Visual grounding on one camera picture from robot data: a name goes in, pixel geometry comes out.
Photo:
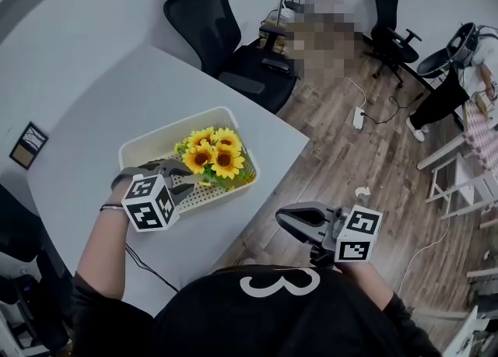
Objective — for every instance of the white side table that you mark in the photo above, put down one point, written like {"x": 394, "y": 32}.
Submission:
{"x": 443, "y": 151}

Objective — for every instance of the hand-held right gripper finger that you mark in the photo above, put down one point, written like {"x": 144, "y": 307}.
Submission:
{"x": 303, "y": 233}
{"x": 311, "y": 206}

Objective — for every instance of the crumpled white paper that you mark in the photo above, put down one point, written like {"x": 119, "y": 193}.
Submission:
{"x": 363, "y": 191}

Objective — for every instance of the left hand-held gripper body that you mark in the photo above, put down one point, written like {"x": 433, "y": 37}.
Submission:
{"x": 149, "y": 207}

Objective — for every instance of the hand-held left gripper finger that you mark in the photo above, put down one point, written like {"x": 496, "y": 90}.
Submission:
{"x": 183, "y": 192}
{"x": 175, "y": 169}

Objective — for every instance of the cream perforated plastic basket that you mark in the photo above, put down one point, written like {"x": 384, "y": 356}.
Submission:
{"x": 155, "y": 145}

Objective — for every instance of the person's left forearm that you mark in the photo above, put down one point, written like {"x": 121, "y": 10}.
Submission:
{"x": 101, "y": 250}

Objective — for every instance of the brown filled picture frame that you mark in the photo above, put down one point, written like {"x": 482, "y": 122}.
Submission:
{"x": 22, "y": 156}

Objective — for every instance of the black bowl-shaped headgear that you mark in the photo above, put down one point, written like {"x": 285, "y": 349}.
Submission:
{"x": 432, "y": 64}

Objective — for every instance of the tree print picture frame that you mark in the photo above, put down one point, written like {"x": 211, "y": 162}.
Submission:
{"x": 34, "y": 137}

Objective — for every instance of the person's right forearm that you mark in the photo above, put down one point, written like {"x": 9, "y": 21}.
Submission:
{"x": 369, "y": 281}

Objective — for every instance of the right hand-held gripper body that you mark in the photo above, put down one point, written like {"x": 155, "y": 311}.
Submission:
{"x": 358, "y": 239}

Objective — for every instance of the person's left hand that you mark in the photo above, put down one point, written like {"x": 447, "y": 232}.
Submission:
{"x": 118, "y": 195}

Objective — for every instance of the white power strip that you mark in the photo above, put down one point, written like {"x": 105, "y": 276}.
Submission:
{"x": 358, "y": 117}

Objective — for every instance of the white round table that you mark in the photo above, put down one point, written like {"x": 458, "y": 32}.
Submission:
{"x": 116, "y": 91}

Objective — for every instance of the person's black printed shirt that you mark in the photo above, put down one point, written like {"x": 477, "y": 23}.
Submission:
{"x": 272, "y": 316}

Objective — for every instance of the yellow sunflower bouquet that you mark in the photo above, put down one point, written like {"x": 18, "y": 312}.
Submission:
{"x": 214, "y": 153}

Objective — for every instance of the pink checkered cloth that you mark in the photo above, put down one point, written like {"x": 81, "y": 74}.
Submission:
{"x": 484, "y": 137}

